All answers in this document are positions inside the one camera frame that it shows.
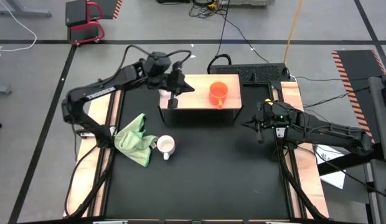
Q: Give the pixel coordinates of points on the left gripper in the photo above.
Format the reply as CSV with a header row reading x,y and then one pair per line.
x,y
176,87

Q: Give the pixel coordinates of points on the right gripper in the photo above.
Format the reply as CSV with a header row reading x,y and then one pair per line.
x,y
261,124

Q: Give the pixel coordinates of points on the clear plastic cup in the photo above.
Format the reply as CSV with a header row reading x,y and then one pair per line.
x,y
163,94

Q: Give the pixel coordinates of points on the orange plastic mug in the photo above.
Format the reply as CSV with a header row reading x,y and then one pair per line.
x,y
218,90

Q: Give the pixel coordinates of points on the grey white patterned mug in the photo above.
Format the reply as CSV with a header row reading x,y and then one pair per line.
x,y
165,144

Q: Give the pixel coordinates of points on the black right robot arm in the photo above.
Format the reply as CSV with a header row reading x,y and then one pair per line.
x,y
336,135

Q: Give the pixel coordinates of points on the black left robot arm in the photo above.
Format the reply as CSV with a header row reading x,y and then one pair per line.
x,y
99,91

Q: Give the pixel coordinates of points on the yellow tag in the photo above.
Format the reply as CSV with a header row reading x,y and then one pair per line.
x,y
267,101

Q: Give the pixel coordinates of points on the wooden table side panel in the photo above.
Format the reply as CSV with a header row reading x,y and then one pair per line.
x,y
84,174
308,174

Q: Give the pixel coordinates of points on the green microfibre cloth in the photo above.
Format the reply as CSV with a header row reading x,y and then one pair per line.
x,y
134,143

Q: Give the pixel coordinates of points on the white paper sheet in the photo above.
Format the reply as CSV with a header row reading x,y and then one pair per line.
x,y
334,180

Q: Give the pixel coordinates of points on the black metal beam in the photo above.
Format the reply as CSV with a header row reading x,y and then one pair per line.
x,y
351,158

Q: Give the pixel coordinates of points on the grey metal box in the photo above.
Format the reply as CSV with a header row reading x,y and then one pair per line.
x,y
249,2

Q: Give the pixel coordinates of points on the black orange striped mat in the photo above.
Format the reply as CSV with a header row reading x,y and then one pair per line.
x,y
109,7
358,68

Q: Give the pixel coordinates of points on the red black step stool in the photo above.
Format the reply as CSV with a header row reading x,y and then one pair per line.
x,y
76,12

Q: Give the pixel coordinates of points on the grey metal floor stand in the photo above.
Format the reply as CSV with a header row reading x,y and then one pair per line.
x,y
25,13

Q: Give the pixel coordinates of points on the grey metal foot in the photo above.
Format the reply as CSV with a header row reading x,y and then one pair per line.
x,y
1,90

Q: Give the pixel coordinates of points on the wooden shelf black frame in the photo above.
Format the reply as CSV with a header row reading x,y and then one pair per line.
x,y
199,99

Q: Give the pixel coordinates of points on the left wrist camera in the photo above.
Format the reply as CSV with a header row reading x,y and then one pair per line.
x,y
176,68

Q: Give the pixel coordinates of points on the black aluminium table frame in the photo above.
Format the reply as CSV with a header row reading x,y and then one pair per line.
x,y
140,214

